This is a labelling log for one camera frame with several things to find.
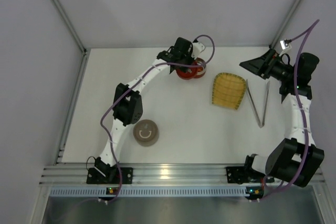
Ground slotted cable duct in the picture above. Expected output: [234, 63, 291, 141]
[49, 186, 263, 197]

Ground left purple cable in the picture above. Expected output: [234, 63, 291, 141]
[99, 34, 216, 204]

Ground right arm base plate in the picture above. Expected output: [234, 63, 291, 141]
[225, 166, 265, 185]

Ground metal tongs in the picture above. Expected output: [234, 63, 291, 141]
[246, 79, 270, 129]

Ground beige-banded steel bowl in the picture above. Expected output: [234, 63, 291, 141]
[134, 135, 159, 147]

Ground frame post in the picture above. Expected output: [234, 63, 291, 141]
[268, 0, 303, 48]
[50, 0, 87, 55]

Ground aluminium mounting rail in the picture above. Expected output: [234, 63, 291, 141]
[38, 163, 326, 187]

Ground left frame post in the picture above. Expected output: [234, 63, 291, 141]
[50, 0, 87, 55]

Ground brown round lid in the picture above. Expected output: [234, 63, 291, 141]
[133, 120, 159, 139]

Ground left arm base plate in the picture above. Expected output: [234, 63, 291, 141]
[86, 167, 133, 185]

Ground right frame post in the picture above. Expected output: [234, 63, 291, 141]
[268, 0, 303, 48]

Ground bamboo tray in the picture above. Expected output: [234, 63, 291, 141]
[212, 72, 247, 110]

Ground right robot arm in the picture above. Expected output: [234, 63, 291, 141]
[239, 49, 324, 187]

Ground red round lid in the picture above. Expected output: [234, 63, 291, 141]
[176, 67, 198, 80]

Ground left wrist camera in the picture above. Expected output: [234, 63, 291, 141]
[192, 41, 206, 59]

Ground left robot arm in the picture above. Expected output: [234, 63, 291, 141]
[88, 37, 205, 184]

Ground red-banded steel bowl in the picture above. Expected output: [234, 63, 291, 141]
[194, 57, 206, 79]

